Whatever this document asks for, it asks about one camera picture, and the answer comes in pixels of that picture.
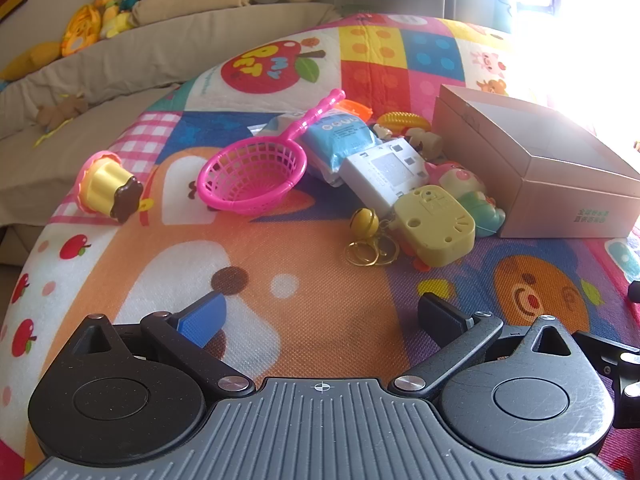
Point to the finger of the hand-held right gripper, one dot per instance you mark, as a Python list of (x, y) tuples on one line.
[(602, 352), (635, 291)]

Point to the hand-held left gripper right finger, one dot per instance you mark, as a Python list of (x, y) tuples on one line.
[(442, 315)]

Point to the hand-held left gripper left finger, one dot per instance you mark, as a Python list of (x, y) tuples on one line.
[(202, 317)]

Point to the pink cardboard box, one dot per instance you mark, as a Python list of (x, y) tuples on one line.
[(565, 210)]

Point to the pink pig toy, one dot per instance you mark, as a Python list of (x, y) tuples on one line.
[(462, 180)]

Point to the white electronic device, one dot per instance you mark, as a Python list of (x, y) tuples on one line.
[(385, 170)]

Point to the yellow toy cupcake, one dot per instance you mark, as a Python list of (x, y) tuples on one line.
[(102, 185)]

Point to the pink toy strainer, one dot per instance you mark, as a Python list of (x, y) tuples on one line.
[(260, 160)]

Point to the pink cardboard box lid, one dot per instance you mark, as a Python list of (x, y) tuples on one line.
[(530, 130)]

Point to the yellow toy corn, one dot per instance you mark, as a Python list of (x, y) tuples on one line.
[(402, 121)]

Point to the blue tissue packet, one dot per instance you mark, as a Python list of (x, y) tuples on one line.
[(340, 140)]

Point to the orange plastic bowl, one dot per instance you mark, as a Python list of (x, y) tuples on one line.
[(356, 108)]

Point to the yellow-green plastic toy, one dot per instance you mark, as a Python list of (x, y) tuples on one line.
[(440, 230)]

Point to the gold bell keyring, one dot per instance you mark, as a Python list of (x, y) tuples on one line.
[(362, 220)]

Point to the colourful cartoon play mat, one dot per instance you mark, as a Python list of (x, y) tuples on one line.
[(310, 240)]

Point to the small white dog figurine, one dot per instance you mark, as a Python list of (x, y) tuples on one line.
[(382, 131)]

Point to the clear plastic wrapper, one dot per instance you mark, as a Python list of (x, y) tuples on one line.
[(272, 122)]

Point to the brown teddy bear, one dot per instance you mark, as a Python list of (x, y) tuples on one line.
[(62, 110)]

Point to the yellow pillow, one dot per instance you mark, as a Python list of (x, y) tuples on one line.
[(30, 60)]

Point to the yellow plush toy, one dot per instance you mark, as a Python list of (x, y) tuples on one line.
[(112, 15)]

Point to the teal patterned hanging cloth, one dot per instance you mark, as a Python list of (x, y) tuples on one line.
[(504, 2)]

